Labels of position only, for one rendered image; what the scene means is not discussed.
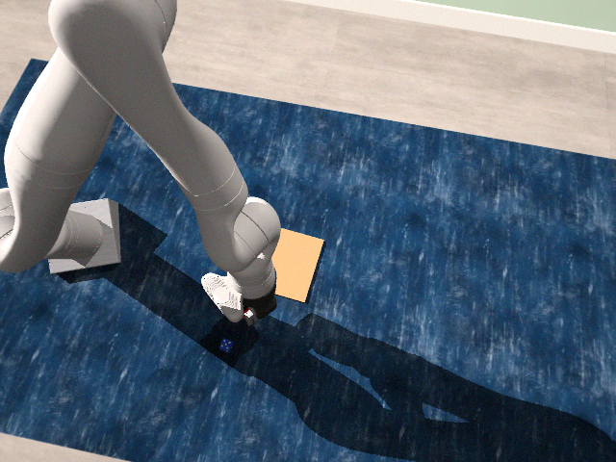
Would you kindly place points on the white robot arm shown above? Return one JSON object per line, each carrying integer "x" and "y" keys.
{"x": 63, "y": 125}

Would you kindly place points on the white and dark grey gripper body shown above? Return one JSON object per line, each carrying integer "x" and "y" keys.
{"x": 230, "y": 297}

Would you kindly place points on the blue die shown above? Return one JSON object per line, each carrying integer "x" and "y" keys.
{"x": 226, "y": 345}

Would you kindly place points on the tan square mat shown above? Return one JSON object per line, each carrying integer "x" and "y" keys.
{"x": 295, "y": 259}

